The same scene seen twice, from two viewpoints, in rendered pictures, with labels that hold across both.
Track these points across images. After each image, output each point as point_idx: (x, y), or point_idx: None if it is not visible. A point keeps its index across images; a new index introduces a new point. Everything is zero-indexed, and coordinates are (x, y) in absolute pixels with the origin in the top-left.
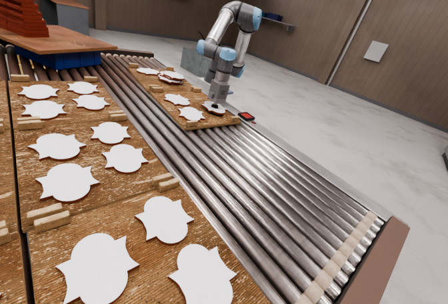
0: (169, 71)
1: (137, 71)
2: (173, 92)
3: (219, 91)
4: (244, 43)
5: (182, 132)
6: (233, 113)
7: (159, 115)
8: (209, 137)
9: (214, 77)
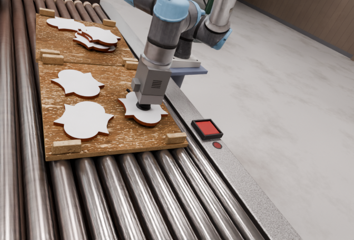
0: (98, 28)
1: (46, 21)
2: (85, 66)
3: (146, 81)
4: None
5: (39, 165)
6: (185, 118)
7: (22, 113)
8: (103, 178)
9: (177, 45)
